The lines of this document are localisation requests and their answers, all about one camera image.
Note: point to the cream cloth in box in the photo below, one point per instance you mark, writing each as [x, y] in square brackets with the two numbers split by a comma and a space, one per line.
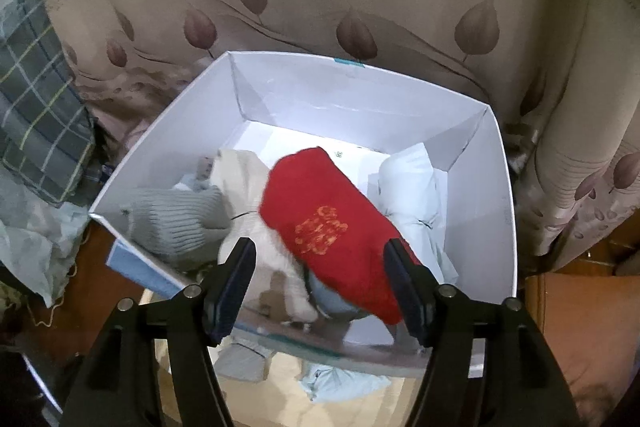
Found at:
[277, 288]

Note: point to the red underwear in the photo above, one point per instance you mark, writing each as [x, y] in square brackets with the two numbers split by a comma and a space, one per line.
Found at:
[330, 226]

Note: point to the grey knit garment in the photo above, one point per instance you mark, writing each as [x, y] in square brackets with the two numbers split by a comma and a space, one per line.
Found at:
[182, 228]

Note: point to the grey plaid fabric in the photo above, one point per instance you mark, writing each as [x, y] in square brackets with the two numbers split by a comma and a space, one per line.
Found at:
[47, 136]

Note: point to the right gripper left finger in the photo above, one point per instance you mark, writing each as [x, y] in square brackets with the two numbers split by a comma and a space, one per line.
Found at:
[225, 288]

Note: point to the blue checked cloth cover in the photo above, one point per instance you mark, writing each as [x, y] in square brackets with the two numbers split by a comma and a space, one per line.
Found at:
[140, 271]

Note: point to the wooden drawer grey front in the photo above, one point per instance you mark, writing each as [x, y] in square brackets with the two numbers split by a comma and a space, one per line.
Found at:
[280, 401]

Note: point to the white XINCCI shoe box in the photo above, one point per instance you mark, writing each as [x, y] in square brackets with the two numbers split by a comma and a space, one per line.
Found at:
[276, 104]

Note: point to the light blue underwear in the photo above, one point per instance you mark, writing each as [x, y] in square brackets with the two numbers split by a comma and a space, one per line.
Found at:
[330, 303]

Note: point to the wooden bed frame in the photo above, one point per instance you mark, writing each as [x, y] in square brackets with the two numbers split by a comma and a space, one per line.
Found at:
[589, 313]

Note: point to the pale blue crumpled garment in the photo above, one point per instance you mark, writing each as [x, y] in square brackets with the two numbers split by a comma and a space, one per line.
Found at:
[329, 384]

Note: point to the beige leaf pattern curtain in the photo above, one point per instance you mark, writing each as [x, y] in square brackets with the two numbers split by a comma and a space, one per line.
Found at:
[562, 77]

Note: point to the grey honeycomb rolled underwear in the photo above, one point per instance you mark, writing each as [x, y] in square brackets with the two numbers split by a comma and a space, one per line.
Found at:
[244, 360]

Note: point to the light blue garment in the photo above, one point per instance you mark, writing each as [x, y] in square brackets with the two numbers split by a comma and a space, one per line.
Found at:
[411, 196]

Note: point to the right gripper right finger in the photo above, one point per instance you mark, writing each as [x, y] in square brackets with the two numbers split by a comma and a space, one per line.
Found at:
[415, 289]

